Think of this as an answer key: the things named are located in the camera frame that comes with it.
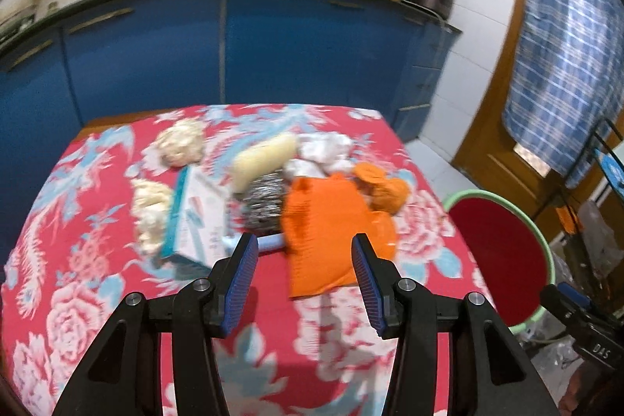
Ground red floral tablecloth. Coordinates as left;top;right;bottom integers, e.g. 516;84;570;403
0;104;499;416

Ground blue kitchen cabinets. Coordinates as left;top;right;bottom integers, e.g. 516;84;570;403
0;0;463;251

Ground light blue brush handle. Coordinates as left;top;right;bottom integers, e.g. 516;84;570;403
222;233;289;254

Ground white tissue wad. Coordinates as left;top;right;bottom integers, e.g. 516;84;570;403
285;132;354;180

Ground clear plastic bag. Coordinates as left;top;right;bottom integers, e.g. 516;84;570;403
578;200;621;281

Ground black metal rack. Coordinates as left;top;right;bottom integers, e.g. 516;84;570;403
531;119;624;251

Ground blue plaid cloth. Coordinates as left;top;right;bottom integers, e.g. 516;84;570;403
502;0;624;190

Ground cream crumpled paper ball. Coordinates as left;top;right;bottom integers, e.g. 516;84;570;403
131;179;174;257
156;120;204;168

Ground red basin with green rim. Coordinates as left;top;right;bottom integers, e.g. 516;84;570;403
443;191;557;335

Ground white and blue toothpaste box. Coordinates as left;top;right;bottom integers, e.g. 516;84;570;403
161;165;236;267

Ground orange cloth glove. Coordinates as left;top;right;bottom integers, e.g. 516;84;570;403
280;175;398;300

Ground orange crumpled bag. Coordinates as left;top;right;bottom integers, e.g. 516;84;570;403
353;163;410;216

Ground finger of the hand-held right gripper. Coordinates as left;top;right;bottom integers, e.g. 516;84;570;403
540;282;594;333

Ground yellow sponge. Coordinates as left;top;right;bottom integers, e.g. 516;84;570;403
230;133;298;195

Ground steel wool scrubber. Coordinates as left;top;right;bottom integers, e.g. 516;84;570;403
238;170;293;236

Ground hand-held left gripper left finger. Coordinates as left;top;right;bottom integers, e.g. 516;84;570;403
51;233;259;416

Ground wooden door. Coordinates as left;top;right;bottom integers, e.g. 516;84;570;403
451;0;569;214

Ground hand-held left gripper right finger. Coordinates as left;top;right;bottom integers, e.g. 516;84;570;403
352;233;561;416

